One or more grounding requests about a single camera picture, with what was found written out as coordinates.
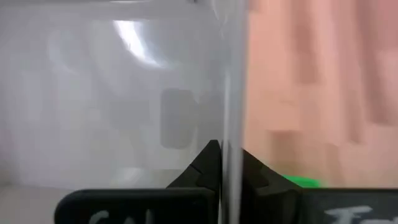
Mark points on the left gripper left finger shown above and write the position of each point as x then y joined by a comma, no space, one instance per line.
205,174

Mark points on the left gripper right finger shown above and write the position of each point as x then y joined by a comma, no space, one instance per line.
264,193

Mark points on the green perforated plastic basket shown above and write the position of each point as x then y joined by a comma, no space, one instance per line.
301,182

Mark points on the grey plastic bin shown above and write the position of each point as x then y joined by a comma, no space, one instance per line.
124,93

